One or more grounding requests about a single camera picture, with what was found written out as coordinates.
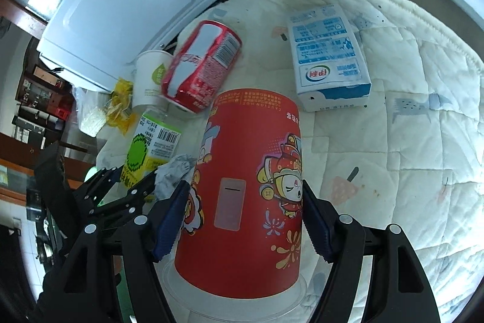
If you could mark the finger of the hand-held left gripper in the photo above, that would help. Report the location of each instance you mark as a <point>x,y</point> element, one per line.
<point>104,181</point>
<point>132,192</point>

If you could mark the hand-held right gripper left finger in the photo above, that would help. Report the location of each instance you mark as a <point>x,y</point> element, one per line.
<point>172,224</point>

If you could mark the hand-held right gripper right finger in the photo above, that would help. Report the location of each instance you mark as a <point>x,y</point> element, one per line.
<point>315,224</point>

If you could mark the grey paper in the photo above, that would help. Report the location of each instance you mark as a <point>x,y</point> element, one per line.
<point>174,171</point>

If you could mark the green and yellow drink carton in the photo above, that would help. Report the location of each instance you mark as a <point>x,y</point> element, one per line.
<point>147,145</point>

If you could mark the yellow plastic wrapper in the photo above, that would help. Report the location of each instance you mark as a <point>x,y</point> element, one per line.
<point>121,92</point>

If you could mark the red cartoon print paper cup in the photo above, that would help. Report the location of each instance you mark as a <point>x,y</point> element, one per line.
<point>242,156</point>

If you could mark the white paper cup green leaf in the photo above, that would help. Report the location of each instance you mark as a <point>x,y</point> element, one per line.
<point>147,77</point>

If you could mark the red soda can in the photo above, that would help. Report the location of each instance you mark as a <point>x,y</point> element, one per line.
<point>200,65</point>

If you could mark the blue and white milk carton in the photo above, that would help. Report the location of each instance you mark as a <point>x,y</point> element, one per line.
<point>325,50</point>

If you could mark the clear plastic lid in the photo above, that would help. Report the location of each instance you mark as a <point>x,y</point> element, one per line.
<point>177,292</point>

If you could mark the white quilted printed mat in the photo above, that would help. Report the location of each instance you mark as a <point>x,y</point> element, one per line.
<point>416,118</point>

